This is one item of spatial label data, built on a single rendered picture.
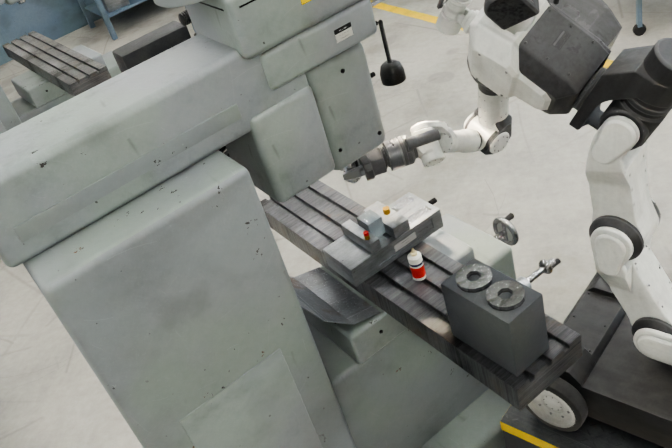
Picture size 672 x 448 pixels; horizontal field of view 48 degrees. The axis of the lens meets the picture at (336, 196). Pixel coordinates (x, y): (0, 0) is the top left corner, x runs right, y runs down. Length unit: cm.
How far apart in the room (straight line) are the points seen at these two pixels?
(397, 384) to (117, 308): 108
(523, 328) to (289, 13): 90
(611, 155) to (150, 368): 118
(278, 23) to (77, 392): 248
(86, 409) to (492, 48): 258
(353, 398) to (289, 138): 88
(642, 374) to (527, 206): 168
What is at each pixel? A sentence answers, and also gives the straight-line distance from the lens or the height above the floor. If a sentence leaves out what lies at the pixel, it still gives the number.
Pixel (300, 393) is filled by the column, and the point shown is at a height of 87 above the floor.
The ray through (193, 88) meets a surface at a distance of 169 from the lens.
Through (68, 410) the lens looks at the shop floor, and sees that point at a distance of 375.
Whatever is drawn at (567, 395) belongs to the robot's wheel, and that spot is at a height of 58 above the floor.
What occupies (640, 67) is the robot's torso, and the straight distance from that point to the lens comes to 180.
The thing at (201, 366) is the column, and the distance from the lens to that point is 185.
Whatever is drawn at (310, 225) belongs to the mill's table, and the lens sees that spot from 251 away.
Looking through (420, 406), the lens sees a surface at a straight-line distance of 259.
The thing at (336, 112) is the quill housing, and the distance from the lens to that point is 192.
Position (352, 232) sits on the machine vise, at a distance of 223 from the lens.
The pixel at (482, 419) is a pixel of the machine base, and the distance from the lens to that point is 275.
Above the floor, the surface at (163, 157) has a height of 162.
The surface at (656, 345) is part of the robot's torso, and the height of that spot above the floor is 70.
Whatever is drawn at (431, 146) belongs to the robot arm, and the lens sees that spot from 213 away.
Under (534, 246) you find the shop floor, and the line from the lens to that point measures 364.
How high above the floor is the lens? 239
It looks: 34 degrees down
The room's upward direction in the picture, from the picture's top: 17 degrees counter-clockwise
